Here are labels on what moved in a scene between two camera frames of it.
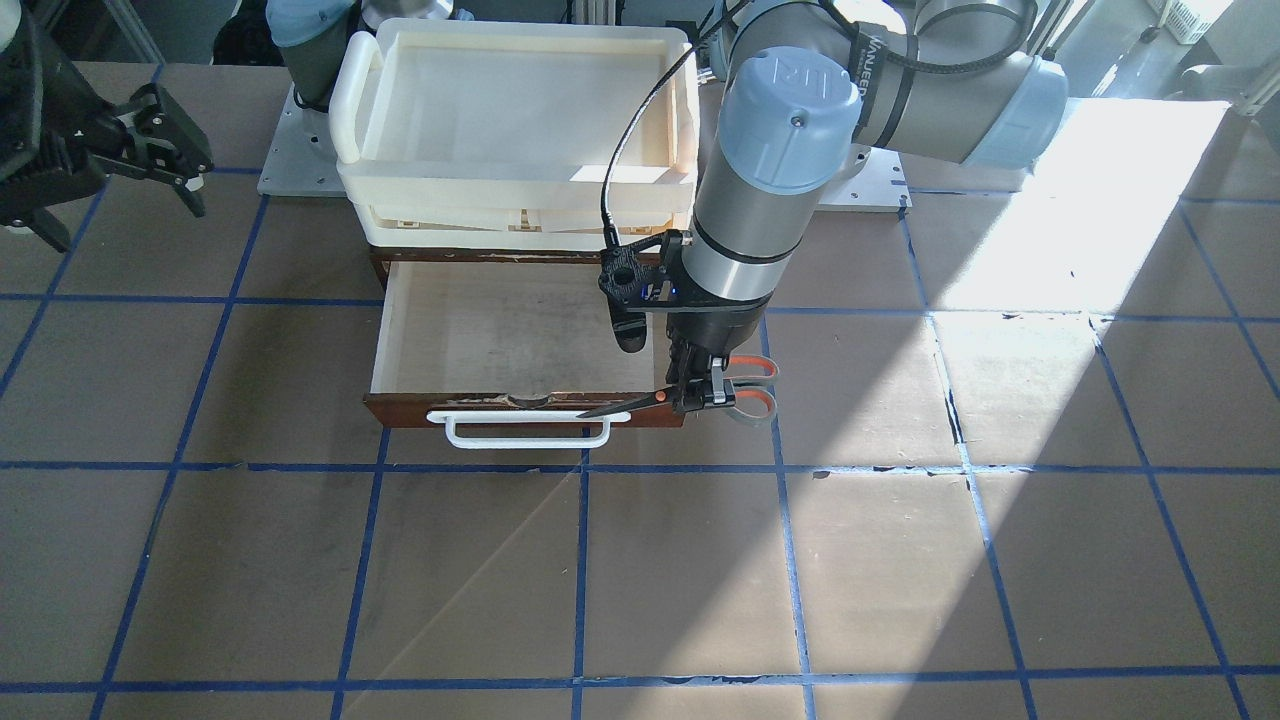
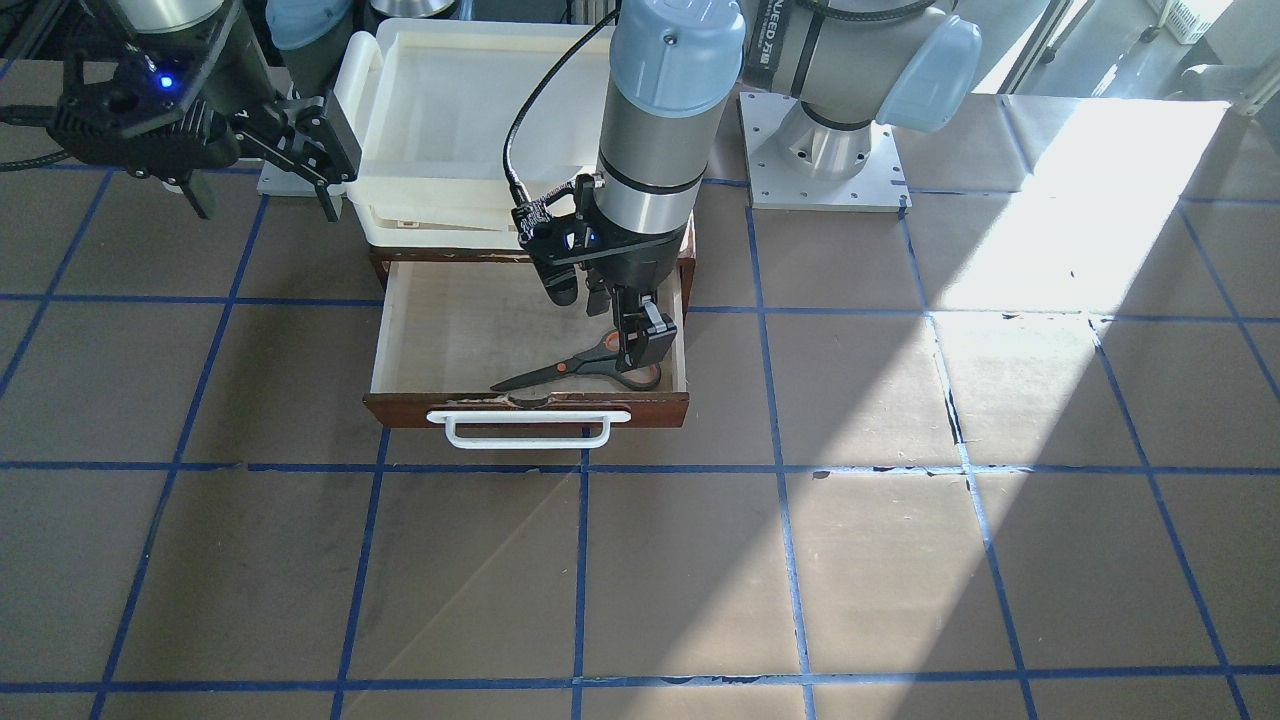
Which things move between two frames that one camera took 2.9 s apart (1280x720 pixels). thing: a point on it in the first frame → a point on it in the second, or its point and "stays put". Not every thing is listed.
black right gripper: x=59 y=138 → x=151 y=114
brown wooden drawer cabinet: x=381 y=255 stays put
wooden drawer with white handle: x=506 y=348 stays put
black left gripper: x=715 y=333 → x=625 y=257
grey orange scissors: x=755 y=405 → x=602 y=359
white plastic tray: x=483 y=135 stays put
